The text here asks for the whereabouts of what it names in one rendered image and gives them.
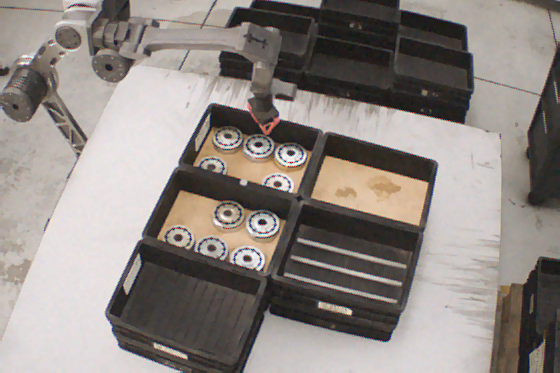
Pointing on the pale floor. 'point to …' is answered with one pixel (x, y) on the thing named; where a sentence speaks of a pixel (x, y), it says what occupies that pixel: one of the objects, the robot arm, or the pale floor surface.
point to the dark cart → (546, 139)
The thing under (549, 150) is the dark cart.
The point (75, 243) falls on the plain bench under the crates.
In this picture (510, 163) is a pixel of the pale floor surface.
